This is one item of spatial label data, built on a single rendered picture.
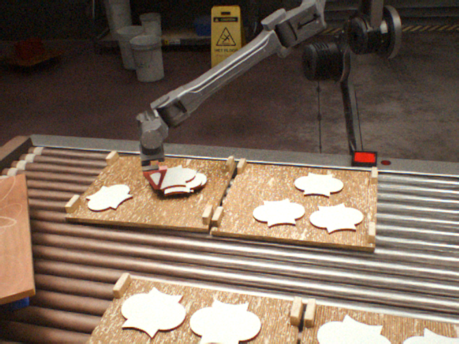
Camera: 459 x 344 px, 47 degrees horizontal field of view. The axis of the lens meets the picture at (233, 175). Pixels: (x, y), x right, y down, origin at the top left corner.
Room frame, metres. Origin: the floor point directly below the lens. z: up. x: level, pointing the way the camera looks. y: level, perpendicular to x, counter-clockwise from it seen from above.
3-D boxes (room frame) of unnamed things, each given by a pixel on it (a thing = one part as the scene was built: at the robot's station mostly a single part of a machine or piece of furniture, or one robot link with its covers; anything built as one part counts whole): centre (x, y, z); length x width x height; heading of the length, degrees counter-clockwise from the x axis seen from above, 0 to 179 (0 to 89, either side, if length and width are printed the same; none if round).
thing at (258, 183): (1.19, -0.18, 0.93); 0.41 x 0.35 x 0.02; 74
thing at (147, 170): (1.26, 0.22, 1.01); 0.07 x 0.07 x 0.09; 10
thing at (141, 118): (1.29, 0.22, 1.15); 0.07 x 0.06 x 0.07; 12
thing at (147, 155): (1.30, 0.22, 1.08); 0.10 x 0.07 x 0.07; 10
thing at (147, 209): (1.31, 0.23, 0.93); 0.41 x 0.35 x 0.02; 76
